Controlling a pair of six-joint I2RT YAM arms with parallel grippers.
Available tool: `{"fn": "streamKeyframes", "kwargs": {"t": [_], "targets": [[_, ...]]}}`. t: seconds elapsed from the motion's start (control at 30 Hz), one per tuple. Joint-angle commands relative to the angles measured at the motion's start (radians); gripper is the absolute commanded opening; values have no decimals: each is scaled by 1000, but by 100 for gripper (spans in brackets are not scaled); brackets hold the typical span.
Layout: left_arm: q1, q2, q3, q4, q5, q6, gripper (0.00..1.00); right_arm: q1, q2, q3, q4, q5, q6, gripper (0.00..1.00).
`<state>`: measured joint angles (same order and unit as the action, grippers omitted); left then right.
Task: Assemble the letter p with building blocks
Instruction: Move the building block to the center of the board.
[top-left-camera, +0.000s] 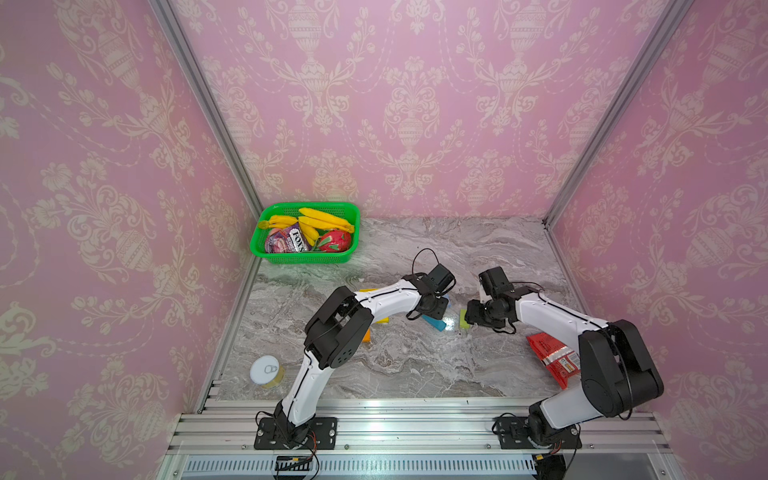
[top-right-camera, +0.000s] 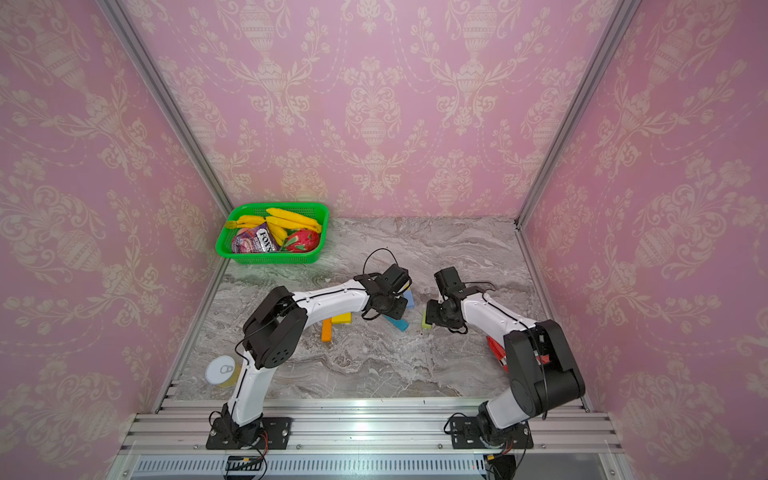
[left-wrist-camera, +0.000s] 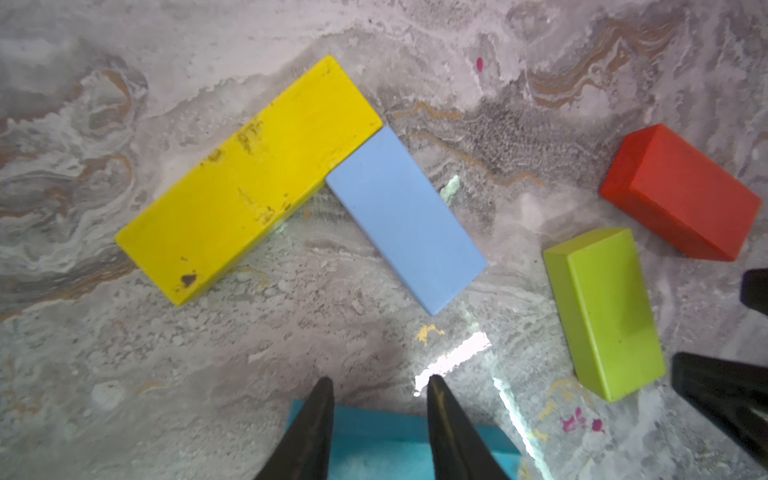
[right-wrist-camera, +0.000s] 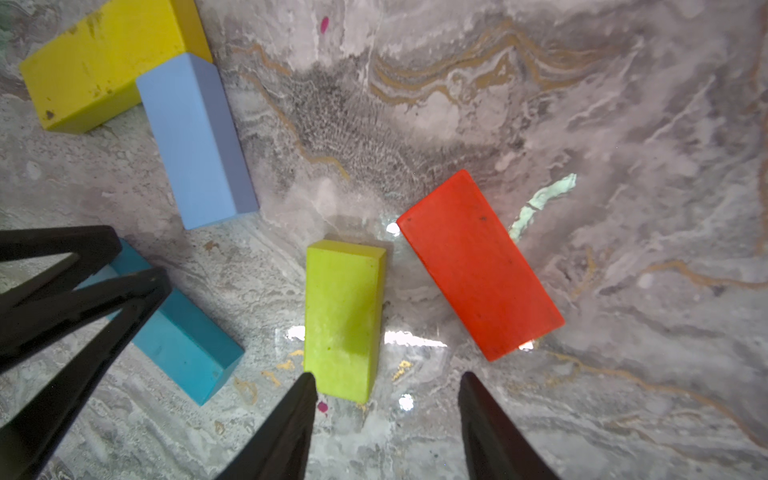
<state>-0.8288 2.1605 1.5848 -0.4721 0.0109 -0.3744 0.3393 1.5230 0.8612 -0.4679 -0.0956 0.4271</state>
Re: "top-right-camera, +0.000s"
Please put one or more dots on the orange block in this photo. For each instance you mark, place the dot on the orange block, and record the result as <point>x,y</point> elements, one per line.
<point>326,331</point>

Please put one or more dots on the yellow banana bunch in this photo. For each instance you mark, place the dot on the yellow banana bunch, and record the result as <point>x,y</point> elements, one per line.
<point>280,222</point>

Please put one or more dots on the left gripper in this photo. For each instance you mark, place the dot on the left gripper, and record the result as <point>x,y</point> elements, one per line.
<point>399,312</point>

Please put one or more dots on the red snack bag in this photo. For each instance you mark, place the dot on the red snack bag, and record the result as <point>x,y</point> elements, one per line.
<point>498,351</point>

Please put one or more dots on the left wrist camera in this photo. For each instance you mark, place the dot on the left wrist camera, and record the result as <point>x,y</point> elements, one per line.
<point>395,280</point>

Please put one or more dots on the aluminium mounting rail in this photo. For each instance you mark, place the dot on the aluminium mounting rail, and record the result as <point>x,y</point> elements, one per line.
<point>395,438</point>

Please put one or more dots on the purple snack packet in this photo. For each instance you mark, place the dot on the purple snack packet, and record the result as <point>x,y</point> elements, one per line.
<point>254,240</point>

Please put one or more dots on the green plastic basket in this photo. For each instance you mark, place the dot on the green plastic basket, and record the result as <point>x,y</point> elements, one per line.
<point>313,210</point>

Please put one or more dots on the teal block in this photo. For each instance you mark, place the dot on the teal block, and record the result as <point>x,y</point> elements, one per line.
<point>400,324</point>

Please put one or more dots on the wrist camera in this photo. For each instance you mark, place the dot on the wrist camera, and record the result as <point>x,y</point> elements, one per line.
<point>395,280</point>
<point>448,282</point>

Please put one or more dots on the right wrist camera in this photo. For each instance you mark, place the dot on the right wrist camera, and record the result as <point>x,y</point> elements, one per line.
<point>448,282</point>

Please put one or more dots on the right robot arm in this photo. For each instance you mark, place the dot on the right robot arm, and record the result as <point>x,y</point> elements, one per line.
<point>541,368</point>

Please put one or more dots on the red dragon fruit toy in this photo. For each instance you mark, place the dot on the red dragon fruit toy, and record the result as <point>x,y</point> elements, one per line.
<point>301,241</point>

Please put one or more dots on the yellow block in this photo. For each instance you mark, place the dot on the yellow block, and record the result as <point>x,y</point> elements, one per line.
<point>345,318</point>

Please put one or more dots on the light green block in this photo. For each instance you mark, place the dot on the light green block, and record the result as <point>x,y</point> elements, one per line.
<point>424,324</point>

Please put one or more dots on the light blue block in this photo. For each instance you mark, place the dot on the light blue block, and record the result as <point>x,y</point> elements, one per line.
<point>410,300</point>

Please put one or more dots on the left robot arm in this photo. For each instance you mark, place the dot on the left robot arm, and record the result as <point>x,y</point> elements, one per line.
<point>271,336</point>

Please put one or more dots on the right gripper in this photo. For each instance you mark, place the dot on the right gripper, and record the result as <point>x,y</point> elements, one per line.
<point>428,311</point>

